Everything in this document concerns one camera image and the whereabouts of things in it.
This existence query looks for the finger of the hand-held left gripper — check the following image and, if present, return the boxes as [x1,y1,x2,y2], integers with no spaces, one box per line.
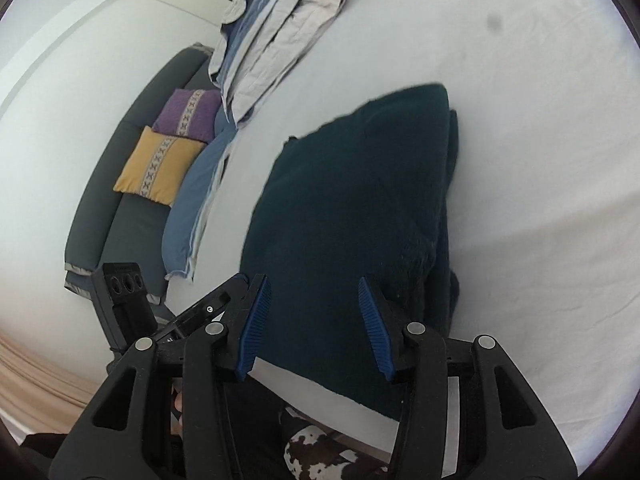
[167,272,249,346]

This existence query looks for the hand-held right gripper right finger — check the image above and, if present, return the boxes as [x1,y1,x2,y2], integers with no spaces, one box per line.
[357,276,592,480]

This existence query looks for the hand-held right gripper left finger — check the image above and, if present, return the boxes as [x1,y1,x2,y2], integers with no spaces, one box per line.
[49,274,273,480]

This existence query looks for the dark green sweater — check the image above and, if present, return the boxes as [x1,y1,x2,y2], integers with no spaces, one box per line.
[239,82,461,423]

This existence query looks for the dark grey sofa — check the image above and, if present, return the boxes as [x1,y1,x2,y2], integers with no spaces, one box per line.
[63,44,217,307]

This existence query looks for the blue blanket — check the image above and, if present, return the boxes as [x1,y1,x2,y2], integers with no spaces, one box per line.
[161,107,242,282]

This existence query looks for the person's cow print pants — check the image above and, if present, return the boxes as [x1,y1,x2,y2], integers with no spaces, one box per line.
[282,407,392,480]

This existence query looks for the yellow cushion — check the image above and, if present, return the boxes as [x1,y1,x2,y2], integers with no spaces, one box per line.
[113,126,207,207]

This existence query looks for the purple cushion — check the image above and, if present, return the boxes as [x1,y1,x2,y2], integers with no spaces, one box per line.
[151,88,223,143]

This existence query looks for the white bed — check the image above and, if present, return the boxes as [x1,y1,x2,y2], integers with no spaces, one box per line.
[165,0,638,471]

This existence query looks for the folded striped blue grey quilt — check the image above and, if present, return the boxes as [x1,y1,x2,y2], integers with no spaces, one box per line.
[207,0,293,92]

